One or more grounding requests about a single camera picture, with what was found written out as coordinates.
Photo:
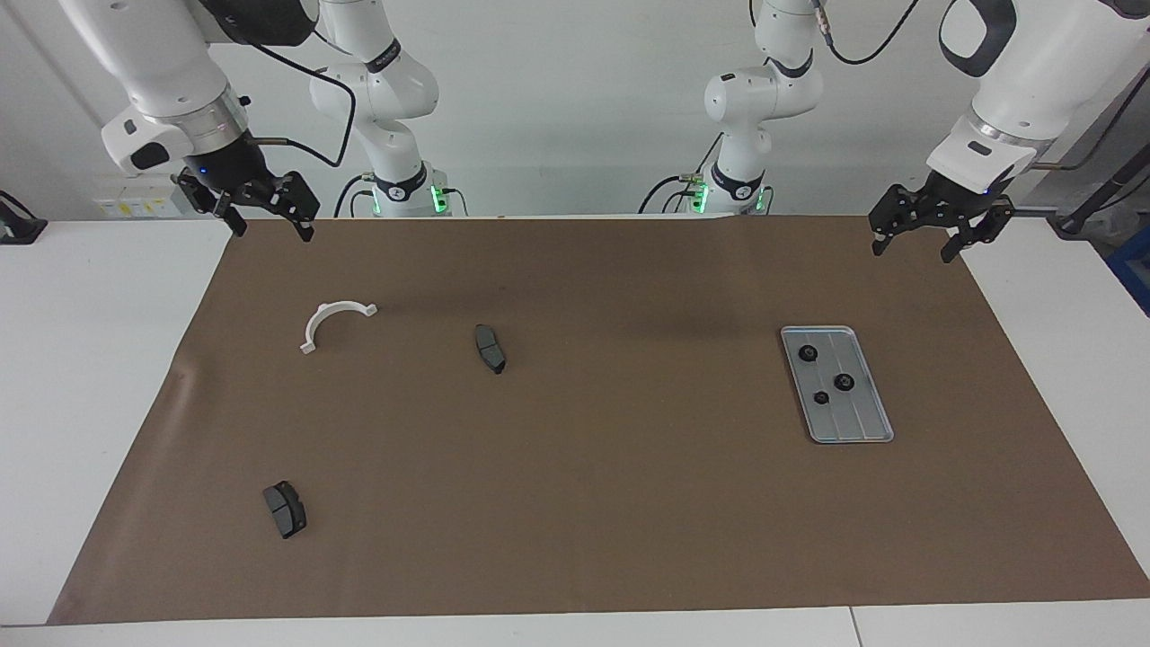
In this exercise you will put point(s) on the white curved plastic bracket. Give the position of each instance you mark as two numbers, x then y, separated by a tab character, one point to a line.
316	322

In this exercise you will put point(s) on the large black bearing gear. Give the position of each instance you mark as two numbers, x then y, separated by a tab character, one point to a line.
843	381

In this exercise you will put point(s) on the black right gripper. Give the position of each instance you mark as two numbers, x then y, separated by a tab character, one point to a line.
238	180

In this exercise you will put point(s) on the small black roller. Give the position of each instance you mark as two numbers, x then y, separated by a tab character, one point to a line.
809	353

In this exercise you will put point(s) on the black clamp foot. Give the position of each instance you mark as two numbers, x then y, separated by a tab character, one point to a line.
16	226

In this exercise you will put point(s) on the black stand with pole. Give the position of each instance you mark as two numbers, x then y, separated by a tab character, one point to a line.
1101	202

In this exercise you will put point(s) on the brown table mat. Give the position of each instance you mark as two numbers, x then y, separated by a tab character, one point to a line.
575	512

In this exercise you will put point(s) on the dark grey brake pad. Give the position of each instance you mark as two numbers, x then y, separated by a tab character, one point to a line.
286	510
490	350

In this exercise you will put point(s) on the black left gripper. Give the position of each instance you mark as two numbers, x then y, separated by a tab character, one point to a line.
943	205

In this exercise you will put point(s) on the silver metal tray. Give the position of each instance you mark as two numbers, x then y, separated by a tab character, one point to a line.
849	422

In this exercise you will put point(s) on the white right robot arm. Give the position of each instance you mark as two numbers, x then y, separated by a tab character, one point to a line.
171	72

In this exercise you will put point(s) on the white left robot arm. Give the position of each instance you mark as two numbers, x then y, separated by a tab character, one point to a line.
1033	81

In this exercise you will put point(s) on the white wall socket box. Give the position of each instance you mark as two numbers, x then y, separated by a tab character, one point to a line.
126	205

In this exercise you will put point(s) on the blue crate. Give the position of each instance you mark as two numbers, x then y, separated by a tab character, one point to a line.
1134	270

